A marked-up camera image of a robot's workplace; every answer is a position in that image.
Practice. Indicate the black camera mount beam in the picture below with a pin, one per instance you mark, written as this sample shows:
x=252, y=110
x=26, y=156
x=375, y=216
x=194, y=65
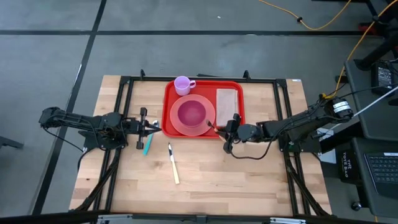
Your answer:
x=46, y=219

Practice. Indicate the lilac plastic cup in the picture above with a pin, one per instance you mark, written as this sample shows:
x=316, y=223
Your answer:
x=182, y=85

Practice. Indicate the red plastic tray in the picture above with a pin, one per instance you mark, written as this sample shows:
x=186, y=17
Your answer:
x=203, y=87

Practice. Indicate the black caster wheel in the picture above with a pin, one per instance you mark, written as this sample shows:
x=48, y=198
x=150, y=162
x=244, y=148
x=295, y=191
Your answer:
x=356, y=206

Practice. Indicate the white paper sheet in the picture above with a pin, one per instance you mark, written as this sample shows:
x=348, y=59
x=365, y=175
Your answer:
x=329, y=157

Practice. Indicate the black chair base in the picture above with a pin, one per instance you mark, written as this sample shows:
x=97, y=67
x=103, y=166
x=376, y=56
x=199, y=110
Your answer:
x=377, y=51

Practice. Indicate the black metal table frame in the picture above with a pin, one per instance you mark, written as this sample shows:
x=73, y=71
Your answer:
x=264, y=80

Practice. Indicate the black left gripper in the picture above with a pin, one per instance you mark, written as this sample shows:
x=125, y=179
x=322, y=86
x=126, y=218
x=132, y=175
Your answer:
x=132, y=127

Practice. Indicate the black tote bag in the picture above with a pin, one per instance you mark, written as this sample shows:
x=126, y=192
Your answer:
x=347, y=168

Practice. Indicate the magenta bowl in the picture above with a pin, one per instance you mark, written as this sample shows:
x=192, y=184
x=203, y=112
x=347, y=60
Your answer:
x=191, y=113

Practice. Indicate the beige cloth napkin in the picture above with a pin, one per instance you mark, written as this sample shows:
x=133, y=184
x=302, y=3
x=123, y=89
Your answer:
x=227, y=105

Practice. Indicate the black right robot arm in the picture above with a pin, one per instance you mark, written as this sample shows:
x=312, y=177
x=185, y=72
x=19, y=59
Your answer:
x=295, y=119

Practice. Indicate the pink round plate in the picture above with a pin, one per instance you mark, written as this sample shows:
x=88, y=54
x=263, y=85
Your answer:
x=186, y=132

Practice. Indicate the grey stand foot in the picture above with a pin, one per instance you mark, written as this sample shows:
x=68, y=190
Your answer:
x=9, y=143

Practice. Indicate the dark grey desk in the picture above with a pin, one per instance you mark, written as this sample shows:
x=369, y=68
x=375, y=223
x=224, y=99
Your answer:
x=379, y=124

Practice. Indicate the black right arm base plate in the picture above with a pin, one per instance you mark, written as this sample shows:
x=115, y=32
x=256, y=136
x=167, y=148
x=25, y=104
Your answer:
x=306, y=147

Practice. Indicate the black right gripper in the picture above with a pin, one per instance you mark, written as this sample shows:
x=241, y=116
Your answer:
x=248, y=133

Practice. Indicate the silver metal bracket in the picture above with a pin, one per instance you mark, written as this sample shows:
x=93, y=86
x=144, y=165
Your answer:
x=115, y=219
x=287, y=221

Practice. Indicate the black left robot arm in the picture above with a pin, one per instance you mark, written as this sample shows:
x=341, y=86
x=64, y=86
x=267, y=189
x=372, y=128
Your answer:
x=77, y=119

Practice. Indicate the black laptop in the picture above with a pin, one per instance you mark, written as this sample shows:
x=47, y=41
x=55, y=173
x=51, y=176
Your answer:
x=384, y=169

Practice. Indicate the black power adapter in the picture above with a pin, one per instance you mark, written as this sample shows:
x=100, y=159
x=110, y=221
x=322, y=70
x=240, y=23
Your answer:
x=384, y=76

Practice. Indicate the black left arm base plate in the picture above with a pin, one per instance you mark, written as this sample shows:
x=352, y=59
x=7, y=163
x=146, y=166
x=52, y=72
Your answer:
x=93, y=144

